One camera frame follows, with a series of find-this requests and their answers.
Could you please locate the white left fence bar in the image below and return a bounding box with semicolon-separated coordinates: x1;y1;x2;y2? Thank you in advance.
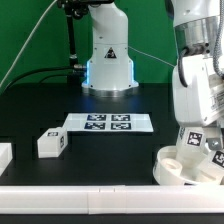
0;143;13;176

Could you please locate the white fence bar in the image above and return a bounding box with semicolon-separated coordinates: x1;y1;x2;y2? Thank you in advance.
0;143;13;176
0;186;224;215

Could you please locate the black cable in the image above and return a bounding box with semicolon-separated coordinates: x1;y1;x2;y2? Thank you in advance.
0;65;88;96

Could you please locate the white marker base plate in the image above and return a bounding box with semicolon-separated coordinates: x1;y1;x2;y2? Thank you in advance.
63;113;154;133

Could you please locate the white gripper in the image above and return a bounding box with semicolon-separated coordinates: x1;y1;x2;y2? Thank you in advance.
172;55;224;151

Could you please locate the grey braided robot cable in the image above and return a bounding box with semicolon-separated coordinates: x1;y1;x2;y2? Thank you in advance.
213;23;224;79

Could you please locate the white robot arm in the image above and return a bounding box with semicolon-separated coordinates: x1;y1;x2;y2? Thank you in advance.
82;0;224;150

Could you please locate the white cable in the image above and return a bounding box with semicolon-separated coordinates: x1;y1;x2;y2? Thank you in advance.
0;0;58;88

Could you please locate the white front fence bar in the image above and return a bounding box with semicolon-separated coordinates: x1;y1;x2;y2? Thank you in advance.
0;186;224;215

